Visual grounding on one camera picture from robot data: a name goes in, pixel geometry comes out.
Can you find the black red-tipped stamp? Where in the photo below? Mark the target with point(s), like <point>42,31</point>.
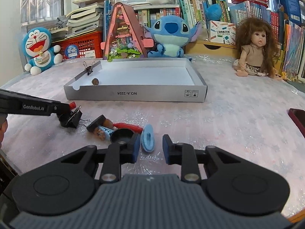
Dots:
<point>103,121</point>

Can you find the blue Stitch plush toy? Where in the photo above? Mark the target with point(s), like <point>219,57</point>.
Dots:
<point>171,33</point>

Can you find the row of upright books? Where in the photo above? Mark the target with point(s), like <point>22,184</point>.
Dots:
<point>193,11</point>

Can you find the brown-haired baby doll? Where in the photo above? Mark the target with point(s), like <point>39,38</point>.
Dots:
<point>256,49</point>

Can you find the small black binder clip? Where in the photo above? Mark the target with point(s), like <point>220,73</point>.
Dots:
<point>88,68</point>

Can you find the Doraemon plush toy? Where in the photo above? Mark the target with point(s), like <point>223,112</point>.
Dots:
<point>36,46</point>

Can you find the blue plastic clip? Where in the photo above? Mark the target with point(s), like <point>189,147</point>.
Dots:
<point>148,139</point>

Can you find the wooden drawer box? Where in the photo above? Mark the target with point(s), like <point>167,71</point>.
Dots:
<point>206,47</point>

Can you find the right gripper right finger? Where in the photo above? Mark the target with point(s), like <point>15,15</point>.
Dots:
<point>232,183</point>

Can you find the blue toothed toy piece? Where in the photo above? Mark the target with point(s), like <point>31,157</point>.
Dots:
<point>103,133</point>

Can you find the large black binder clip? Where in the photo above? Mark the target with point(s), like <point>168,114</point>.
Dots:
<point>74,119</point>

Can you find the pink triangular miniature house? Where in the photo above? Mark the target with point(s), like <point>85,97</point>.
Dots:
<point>125,37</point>

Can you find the red plastic crate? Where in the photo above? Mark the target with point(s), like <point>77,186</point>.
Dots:
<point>81,46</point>

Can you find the grey cardboard tray box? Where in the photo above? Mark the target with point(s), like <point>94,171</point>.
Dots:
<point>140,79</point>

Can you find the brown walnut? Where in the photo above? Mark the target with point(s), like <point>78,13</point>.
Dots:
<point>95,81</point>

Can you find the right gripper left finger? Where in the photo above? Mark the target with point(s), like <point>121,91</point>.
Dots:
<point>68,183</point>

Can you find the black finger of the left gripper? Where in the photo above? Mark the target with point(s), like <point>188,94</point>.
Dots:
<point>18,103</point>

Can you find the white label printer box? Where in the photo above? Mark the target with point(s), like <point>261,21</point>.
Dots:
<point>222,32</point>

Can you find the stack of books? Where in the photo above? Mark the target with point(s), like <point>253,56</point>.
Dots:
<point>86,18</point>

